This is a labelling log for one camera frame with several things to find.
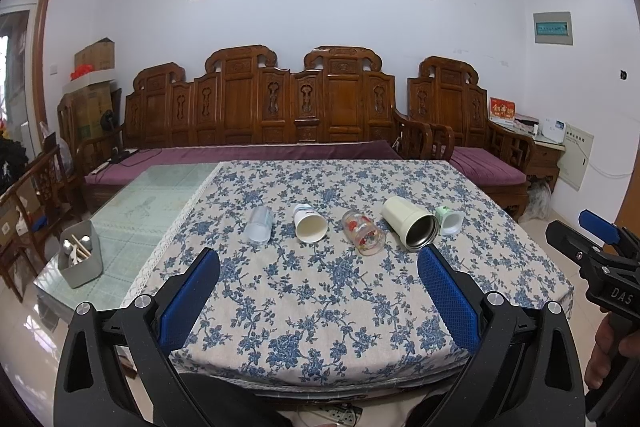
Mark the grey metal utensil box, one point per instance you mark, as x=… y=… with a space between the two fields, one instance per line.
x=79 y=259

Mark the beige wall distribution box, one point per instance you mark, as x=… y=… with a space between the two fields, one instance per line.
x=576 y=157

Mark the top cardboard box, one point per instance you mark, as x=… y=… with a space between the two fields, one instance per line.
x=100 y=55

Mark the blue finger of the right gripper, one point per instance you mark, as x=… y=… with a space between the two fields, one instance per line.
x=597 y=226

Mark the translucent plastic cup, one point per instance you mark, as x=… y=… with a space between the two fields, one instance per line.
x=259 y=226

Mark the wooden side table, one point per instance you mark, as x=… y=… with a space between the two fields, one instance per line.
x=543 y=163

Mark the person's right hand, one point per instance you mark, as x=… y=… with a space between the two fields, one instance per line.
x=605 y=345

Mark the red greeting card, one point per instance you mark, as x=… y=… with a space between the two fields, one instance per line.
x=500 y=109

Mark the cream steel thermos cup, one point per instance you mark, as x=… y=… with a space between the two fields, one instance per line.
x=414 y=226

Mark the wooden chair at left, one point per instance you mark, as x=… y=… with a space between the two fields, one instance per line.
x=37 y=206

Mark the blue floral tablecloth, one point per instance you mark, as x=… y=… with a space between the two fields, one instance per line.
x=289 y=317

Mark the white paper cup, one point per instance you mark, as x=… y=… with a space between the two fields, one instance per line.
x=310 y=227

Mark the glass cup with red flowers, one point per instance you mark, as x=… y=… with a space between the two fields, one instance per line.
x=363 y=233

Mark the long carved wooden sofa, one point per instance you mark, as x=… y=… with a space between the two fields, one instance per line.
x=244 y=98

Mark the small white yogurt cup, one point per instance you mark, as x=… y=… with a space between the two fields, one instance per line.
x=450 y=221

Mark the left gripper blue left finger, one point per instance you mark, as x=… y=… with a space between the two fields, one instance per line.
x=182 y=298

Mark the white device on side table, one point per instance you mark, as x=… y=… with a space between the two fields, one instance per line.
x=553 y=130

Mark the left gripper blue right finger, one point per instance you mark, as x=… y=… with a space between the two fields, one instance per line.
x=455 y=309

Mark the large cardboard box stack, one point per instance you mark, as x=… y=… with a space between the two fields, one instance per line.
x=84 y=108

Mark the grey wall electrical panel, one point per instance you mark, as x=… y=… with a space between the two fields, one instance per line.
x=553 y=28

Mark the purple armchair cushion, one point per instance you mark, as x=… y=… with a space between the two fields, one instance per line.
x=485 y=169

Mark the carved wooden armchair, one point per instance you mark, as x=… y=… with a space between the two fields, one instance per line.
x=446 y=96

